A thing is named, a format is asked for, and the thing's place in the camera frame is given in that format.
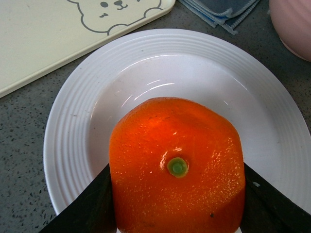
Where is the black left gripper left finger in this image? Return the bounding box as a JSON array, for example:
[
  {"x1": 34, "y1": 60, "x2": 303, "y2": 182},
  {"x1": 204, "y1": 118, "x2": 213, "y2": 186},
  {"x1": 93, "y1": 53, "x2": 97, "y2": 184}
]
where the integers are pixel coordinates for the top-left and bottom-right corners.
[{"x1": 44, "y1": 165, "x2": 116, "y2": 233}]

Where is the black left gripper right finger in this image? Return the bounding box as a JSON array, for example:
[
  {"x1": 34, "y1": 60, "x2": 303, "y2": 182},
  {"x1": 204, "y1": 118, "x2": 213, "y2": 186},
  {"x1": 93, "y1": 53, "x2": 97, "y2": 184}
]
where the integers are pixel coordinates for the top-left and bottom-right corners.
[{"x1": 241, "y1": 164, "x2": 311, "y2": 233}]

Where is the orange fruit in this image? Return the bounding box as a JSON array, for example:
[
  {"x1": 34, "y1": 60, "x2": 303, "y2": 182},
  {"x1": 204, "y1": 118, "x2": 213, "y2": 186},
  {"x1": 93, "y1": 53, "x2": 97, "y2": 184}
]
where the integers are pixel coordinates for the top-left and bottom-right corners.
[{"x1": 109, "y1": 97, "x2": 245, "y2": 233}]

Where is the white ridged plate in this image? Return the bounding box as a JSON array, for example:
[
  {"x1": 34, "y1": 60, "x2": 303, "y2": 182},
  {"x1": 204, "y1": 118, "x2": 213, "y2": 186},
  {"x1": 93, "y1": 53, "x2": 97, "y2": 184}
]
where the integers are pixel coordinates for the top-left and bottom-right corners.
[{"x1": 43, "y1": 29, "x2": 311, "y2": 213}]

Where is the cream bear tray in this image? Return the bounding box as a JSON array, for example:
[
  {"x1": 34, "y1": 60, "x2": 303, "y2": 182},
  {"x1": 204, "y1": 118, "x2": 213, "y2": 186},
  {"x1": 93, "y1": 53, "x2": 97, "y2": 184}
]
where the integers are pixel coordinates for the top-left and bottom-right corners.
[{"x1": 0, "y1": 0, "x2": 175, "y2": 96}]

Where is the pink bowl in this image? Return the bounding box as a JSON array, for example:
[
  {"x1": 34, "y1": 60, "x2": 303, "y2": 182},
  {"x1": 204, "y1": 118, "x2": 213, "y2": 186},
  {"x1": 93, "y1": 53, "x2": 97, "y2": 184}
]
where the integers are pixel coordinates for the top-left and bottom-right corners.
[{"x1": 269, "y1": 0, "x2": 311, "y2": 61}]

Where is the grey blue cloth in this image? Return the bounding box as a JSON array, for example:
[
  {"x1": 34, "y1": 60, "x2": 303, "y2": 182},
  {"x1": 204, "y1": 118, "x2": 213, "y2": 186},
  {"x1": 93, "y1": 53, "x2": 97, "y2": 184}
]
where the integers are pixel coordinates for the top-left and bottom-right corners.
[{"x1": 180, "y1": 0, "x2": 259, "y2": 35}]

